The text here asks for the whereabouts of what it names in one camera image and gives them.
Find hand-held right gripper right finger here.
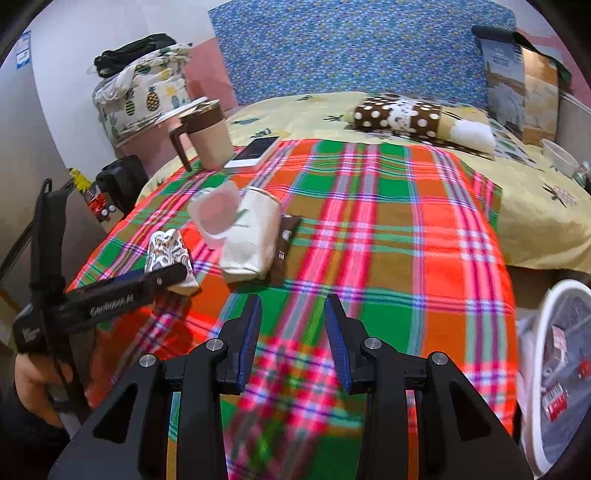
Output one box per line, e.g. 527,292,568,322
323,293,532,480

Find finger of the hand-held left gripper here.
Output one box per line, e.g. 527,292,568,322
67,271,148,296
139,264,188,291

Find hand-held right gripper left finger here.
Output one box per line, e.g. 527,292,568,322
48,293,263,480

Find patterned wrapper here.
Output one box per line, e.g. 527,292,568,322
144,228,202,295

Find pink plastic yogurt cup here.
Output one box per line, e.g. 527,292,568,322
187,181,243,250

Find white paper carton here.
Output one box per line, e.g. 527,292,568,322
219,186,283,283

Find brown snack packet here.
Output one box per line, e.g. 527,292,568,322
269,215,303,286

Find white waste bin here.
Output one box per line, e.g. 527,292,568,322
515,279,591,478

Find person's left forearm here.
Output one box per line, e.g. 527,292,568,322
0,383,70,480

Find person's left hand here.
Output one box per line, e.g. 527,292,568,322
14,353,75,428

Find small red white bottles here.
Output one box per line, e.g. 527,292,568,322
85,185,125,222

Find red green plaid blanket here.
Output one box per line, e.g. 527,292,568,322
67,137,520,480

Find black bag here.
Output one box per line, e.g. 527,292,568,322
96,155,148,215

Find white refrigerator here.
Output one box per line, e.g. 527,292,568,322
0,23,116,278

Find pink plastic stool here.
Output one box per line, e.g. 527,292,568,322
115,97,208,174

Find beige mug with brown lid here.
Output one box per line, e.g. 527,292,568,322
168,99,235,172

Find white smartphone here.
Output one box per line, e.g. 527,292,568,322
225,135,282,169

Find pineapple print fabric bag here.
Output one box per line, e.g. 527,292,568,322
91,42,192,146

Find blue white sticker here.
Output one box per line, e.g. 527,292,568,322
16,31,32,70

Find yellow pineapple print bedsheet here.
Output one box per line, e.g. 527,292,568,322
136,90,591,271

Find black clothing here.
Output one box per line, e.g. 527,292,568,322
93,33,178,77

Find brown polka dot pillow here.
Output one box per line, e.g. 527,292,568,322
353,92,497,153

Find white plastic bowl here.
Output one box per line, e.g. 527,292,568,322
540,138,580,178

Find blue floral headboard cloth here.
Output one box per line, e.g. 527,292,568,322
208,0,517,109

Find printed paper bag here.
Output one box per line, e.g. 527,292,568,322
473,25,561,146

